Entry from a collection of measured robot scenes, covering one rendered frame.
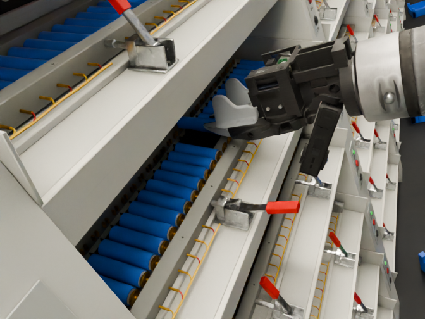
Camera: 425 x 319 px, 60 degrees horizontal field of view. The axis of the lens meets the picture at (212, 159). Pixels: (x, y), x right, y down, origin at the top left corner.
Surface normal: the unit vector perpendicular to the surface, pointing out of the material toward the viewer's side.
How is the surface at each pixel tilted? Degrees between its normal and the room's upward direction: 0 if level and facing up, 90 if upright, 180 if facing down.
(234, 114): 90
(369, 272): 21
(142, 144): 111
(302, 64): 90
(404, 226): 0
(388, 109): 89
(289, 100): 90
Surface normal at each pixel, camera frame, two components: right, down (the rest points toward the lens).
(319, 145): -0.40, 0.61
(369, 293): -0.08, -0.78
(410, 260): -0.40, -0.79
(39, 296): 0.83, -0.11
